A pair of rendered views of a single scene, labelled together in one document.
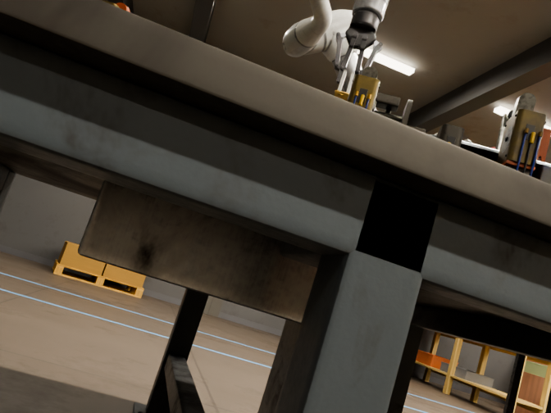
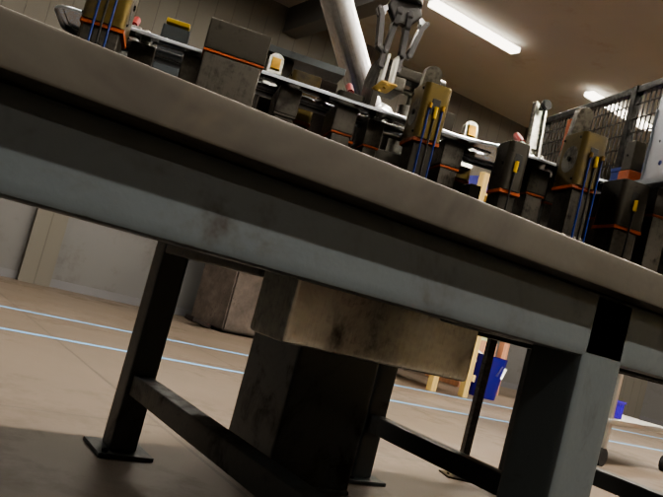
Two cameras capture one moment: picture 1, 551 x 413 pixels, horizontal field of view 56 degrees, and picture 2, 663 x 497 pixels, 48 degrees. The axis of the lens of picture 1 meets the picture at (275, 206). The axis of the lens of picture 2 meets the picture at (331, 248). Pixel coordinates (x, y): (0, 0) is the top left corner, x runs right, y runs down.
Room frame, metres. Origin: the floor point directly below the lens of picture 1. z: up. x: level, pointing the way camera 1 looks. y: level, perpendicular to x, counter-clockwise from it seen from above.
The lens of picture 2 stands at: (-0.25, 0.55, 0.57)
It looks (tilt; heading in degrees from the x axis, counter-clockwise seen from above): 4 degrees up; 339
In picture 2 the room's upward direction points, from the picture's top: 15 degrees clockwise
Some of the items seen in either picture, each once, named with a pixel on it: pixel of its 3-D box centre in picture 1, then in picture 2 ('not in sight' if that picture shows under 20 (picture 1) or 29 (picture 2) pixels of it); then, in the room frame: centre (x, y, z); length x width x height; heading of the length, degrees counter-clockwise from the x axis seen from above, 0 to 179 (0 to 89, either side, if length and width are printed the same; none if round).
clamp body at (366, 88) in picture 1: (345, 152); (414, 169); (1.11, -0.11, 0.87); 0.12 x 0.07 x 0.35; 172
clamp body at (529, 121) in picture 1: (509, 193); (570, 215); (1.04, -0.45, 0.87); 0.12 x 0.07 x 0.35; 172
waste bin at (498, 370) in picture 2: not in sight; (484, 374); (6.43, -4.06, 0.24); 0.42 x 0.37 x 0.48; 100
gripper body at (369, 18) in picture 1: (362, 33); (405, 6); (1.31, -0.08, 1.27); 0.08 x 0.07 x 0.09; 82
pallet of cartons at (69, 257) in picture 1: (104, 258); not in sight; (6.74, 1.87, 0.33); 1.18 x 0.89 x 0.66; 101
